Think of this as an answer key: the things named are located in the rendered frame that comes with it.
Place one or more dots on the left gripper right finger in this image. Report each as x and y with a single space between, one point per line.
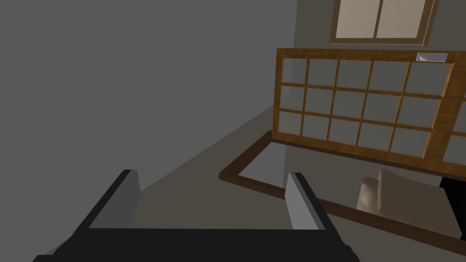
304 207

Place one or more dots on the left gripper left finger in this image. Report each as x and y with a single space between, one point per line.
116 205

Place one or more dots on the wood-framed window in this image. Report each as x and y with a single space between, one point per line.
382 20

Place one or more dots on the beige armchair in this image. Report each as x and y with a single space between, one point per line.
407 203

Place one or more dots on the wooden glass-paned door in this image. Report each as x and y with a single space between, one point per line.
358 105

